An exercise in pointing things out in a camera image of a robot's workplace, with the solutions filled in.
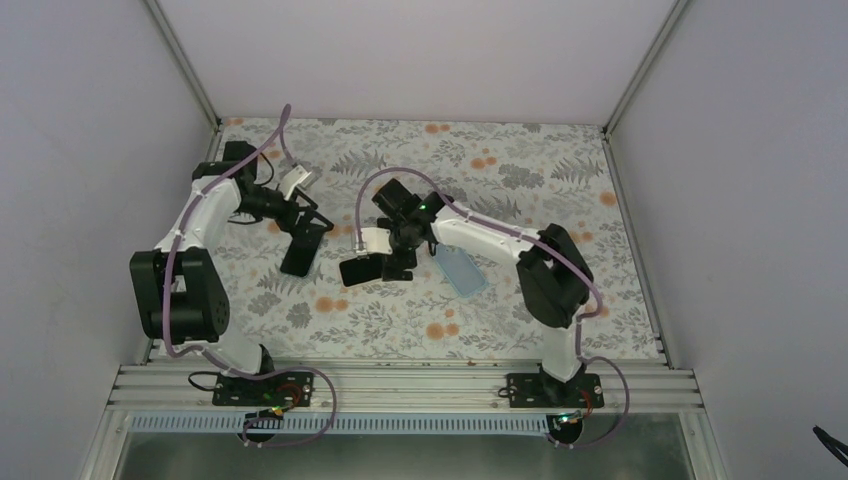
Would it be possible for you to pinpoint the black phone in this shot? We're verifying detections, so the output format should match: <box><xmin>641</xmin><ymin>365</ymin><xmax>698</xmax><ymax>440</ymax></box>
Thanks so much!
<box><xmin>279</xmin><ymin>233</ymin><xmax>324</xmax><ymax>278</ymax></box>
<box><xmin>339</xmin><ymin>254</ymin><xmax>384</xmax><ymax>288</ymax></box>

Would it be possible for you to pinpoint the light blue phone case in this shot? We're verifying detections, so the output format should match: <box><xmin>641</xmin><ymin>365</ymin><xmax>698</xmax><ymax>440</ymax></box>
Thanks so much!
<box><xmin>433</xmin><ymin>244</ymin><xmax>488</xmax><ymax>298</ymax></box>

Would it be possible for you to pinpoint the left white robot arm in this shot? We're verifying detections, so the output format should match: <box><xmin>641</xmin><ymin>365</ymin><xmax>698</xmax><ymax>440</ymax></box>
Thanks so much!
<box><xmin>129</xmin><ymin>141</ymin><xmax>334</xmax><ymax>405</ymax></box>

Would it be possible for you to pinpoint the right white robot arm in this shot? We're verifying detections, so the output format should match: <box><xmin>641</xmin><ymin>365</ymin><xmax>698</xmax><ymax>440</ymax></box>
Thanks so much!
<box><xmin>355</xmin><ymin>179</ymin><xmax>598</xmax><ymax>407</ymax></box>

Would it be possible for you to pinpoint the floral patterned table mat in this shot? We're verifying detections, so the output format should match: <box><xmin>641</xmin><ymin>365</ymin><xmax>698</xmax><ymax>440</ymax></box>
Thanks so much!
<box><xmin>213</xmin><ymin>118</ymin><xmax>660</xmax><ymax>362</ymax></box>

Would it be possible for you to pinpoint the black object at corner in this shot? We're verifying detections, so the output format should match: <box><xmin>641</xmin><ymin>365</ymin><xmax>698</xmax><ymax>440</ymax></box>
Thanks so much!
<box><xmin>812</xmin><ymin>425</ymin><xmax>848</xmax><ymax>467</ymax></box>

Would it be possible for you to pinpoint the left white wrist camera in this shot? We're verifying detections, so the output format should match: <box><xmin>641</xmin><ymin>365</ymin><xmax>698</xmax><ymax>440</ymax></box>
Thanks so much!
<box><xmin>278</xmin><ymin>165</ymin><xmax>317</xmax><ymax>200</ymax></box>

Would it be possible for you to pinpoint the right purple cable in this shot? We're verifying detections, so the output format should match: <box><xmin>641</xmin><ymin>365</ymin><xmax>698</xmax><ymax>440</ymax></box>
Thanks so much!
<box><xmin>354</xmin><ymin>165</ymin><xmax>632</xmax><ymax>449</ymax></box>

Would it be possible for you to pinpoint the purple cable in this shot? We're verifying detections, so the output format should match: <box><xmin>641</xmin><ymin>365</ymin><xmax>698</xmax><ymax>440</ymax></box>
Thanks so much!
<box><xmin>354</xmin><ymin>165</ymin><xmax>632</xmax><ymax>449</ymax></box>
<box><xmin>161</xmin><ymin>103</ymin><xmax>339</xmax><ymax>449</ymax></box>

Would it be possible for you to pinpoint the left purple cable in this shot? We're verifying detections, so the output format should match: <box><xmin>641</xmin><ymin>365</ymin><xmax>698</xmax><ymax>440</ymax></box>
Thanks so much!
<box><xmin>161</xmin><ymin>103</ymin><xmax>339</xmax><ymax>449</ymax></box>

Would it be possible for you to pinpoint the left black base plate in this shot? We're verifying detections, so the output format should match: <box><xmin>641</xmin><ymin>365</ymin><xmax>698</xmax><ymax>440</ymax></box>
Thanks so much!
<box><xmin>211</xmin><ymin>371</ymin><xmax>314</xmax><ymax>408</ymax></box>

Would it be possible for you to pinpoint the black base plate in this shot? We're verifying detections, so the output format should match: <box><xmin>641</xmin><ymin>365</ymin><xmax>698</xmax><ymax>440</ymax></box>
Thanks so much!
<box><xmin>497</xmin><ymin>371</ymin><xmax>605</xmax><ymax>409</ymax></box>
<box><xmin>211</xmin><ymin>371</ymin><xmax>314</xmax><ymax>408</ymax></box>

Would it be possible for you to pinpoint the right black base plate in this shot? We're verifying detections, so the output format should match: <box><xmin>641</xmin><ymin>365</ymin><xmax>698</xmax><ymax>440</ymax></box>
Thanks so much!
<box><xmin>497</xmin><ymin>371</ymin><xmax>605</xmax><ymax>409</ymax></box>

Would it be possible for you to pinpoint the aluminium mounting rail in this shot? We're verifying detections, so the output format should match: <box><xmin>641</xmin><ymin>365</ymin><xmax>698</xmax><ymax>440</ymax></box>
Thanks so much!
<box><xmin>107</xmin><ymin>360</ymin><xmax>704</xmax><ymax>414</ymax></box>

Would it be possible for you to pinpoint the white slotted cable duct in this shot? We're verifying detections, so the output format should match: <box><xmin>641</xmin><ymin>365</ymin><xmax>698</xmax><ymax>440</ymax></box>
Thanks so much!
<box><xmin>129</xmin><ymin>414</ymin><xmax>564</xmax><ymax>436</ymax></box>

